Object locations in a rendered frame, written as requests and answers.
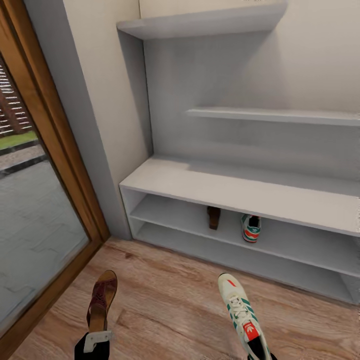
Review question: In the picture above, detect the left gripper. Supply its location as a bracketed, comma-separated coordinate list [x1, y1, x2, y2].
[74, 333, 110, 360]

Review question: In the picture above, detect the sandal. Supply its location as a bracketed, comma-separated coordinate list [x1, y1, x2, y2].
[86, 270, 118, 334]
[207, 205, 221, 230]

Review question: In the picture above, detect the gym shoe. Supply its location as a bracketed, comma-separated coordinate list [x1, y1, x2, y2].
[218, 273, 271, 360]
[240, 213, 261, 243]

